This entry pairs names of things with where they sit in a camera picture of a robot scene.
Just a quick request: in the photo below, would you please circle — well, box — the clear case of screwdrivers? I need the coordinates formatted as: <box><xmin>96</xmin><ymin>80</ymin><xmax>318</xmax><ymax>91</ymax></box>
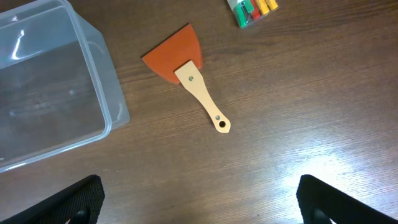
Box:
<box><xmin>226</xmin><ymin>0</ymin><xmax>279</xmax><ymax>29</ymax></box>

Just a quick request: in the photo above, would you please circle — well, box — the clear plastic storage container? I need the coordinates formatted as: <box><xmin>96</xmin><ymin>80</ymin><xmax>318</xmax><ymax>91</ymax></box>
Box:
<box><xmin>1</xmin><ymin>0</ymin><xmax>130</xmax><ymax>172</ymax></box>

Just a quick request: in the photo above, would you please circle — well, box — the orange scraper with wooden handle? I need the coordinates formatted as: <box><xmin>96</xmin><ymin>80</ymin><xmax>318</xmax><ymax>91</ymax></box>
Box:
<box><xmin>141</xmin><ymin>23</ymin><xmax>231</xmax><ymax>133</ymax></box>

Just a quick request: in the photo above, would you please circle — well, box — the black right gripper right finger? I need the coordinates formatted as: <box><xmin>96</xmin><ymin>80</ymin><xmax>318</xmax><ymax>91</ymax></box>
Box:
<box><xmin>296</xmin><ymin>175</ymin><xmax>397</xmax><ymax>224</ymax></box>

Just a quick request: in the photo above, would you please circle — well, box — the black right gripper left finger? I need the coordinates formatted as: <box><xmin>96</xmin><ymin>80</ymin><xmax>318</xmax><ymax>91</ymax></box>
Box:
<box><xmin>2</xmin><ymin>175</ymin><xmax>105</xmax><ymax>224</ymax></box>

